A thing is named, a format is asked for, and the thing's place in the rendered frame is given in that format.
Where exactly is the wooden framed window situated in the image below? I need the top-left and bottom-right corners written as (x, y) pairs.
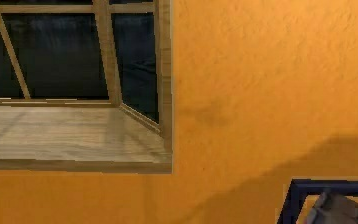
top-left (0, 0), bottom-right (174, 175)

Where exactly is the dark blue framed furniture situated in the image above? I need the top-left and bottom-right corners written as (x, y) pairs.
top-left (276, 178), bottom-right (358, 224)

